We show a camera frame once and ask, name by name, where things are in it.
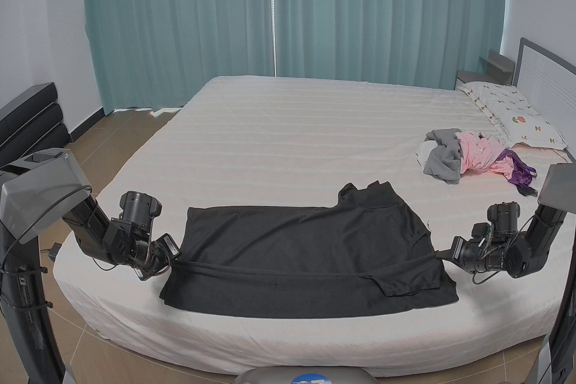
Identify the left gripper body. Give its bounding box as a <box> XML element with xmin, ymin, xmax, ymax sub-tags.
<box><xmin>135</xmin><ymin>233</ymin><xmax>182</xmax><ymax>281</ymax></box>

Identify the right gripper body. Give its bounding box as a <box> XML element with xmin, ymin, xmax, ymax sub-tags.
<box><xmin>450</xmin><ymin>236</ymin><xmax>507</xmax><ymax>274</ymax></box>

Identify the black T-shirt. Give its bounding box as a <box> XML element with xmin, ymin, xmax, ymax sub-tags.
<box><xmin>159</xmin><ymin>180</ymin><xmax>460</xmax><ymax>319</ymax></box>

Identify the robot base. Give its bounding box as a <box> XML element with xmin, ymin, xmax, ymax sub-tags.
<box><xmin>229</xmin><ymin>366</ymin><xmax>376</xmax><ymax>384</ymax></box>

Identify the bed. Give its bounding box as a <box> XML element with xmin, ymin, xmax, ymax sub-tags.
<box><xmin>53</xmin><ymin>37</ymin><xmax>576</xmax><ymax>377</ymax></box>

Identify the purple garment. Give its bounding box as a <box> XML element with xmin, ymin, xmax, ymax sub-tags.
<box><xmin>495</xmin><ymin>148</ymin><xmax>538</xmax><ymax>187</ymax></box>

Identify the grey garment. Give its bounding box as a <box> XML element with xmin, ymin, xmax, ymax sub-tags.
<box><xmin>422</xmin><ymin>128</ymin><xmax>464</xmax><ymax>185</ymax></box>

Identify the pink garment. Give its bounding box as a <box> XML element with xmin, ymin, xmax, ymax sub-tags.
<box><xmin>455</xmin><ymin>131</ymin><xmax>514</xmax><ymax>177</ymax></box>

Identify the white garment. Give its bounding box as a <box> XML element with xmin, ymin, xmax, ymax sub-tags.
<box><xmin>416</xmin><ymin>140</ymin><xmax>435</xmax><ymax>167</ymax></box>

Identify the white printed pillow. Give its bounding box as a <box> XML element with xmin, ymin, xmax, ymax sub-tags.
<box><xmin>457</xmin><ymin>82</ymin><xmax>568</xmax><ymax>150</ymax></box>

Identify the grey bedside table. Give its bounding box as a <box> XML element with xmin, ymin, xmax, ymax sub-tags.
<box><xmin>456</xmin><ymin>49</ymin><xmax>516</xmax><ymax>87</ymax></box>

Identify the black chest of drawers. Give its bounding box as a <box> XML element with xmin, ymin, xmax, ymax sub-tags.
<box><xmin>0</xmin><ymin>82</ymin><xmax>72</xmax><ymax>169</ymax></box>

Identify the blue-green curtain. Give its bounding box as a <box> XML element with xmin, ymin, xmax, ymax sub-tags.
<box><xmin>83</xmin><ymin>0</ymin><xmax>276</xmax><ymax>113</ymax></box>
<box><xmin>272</xmin><ymin>0</ymin><xmax>507</xmax><ymax>90</ymax></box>

